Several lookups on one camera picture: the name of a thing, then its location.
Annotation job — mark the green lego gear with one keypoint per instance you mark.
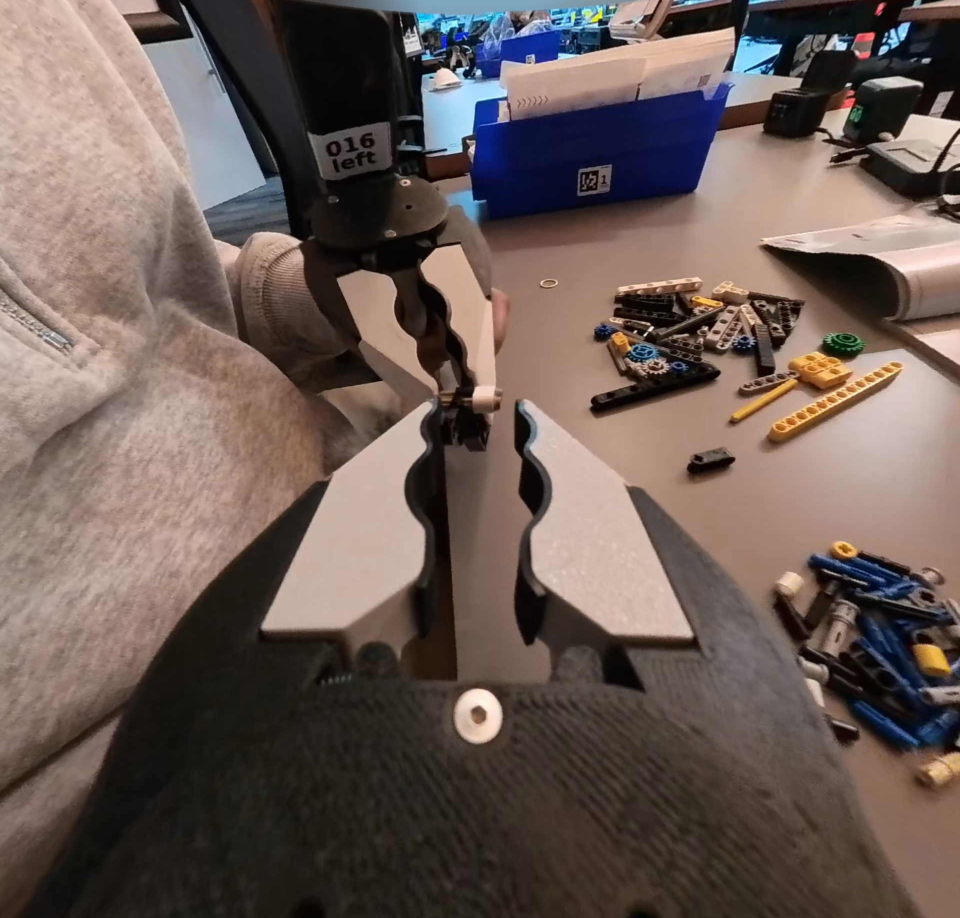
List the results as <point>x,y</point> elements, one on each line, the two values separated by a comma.
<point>843,343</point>

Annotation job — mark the white paper packet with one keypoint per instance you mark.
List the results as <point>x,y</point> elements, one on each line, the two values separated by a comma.
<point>686,66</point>
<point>570,89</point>

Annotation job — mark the yellow lego axle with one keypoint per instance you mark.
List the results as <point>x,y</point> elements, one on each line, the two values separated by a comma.
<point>761,402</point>

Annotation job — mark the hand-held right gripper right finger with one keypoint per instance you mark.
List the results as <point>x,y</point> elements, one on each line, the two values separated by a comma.
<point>600,558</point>

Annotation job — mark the small black lego connector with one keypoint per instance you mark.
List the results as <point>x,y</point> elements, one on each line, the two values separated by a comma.
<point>709,460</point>

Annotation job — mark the small blue storage bin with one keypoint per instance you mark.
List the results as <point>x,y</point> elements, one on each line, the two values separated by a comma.
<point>529,47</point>

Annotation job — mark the lego instruction booklet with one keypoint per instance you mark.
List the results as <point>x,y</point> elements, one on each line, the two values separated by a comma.
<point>877,265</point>

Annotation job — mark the pile of blue lego pins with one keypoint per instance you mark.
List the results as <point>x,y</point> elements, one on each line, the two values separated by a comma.
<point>885,633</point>

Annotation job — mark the person's left hand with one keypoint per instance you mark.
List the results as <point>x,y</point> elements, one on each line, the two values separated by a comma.
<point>502,321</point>

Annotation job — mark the person's left forearm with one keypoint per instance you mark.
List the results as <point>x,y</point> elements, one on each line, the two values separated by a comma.
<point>274,291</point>

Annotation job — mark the pile of lego beams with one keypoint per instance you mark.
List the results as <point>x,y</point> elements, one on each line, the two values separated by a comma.
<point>675,348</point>

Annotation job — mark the black charger dock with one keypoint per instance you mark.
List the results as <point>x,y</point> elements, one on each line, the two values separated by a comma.
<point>806,104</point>

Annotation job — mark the yellow lego connector block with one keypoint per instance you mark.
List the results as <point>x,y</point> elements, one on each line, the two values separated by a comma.
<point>819,369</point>

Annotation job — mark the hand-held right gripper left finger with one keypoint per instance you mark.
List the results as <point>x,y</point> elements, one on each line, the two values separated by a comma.
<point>360,550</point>

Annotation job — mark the blue plastic bin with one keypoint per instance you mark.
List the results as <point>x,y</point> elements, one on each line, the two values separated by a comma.
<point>637,160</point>

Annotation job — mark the long yellow lego beam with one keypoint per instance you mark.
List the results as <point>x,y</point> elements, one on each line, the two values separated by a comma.
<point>832,404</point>

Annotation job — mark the black power adapter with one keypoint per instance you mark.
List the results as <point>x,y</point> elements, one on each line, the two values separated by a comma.
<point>911,164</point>

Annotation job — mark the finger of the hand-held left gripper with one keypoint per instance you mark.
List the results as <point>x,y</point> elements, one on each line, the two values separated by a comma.
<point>382,318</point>
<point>469,310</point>

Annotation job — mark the charger with green display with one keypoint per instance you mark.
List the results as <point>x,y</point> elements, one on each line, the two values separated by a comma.
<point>885,111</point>

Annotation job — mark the short grey lego beam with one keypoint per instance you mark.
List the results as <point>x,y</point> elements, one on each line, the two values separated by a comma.
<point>765,383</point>

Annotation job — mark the black lego beam assembly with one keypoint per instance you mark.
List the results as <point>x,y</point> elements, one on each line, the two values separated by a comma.
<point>471,430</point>

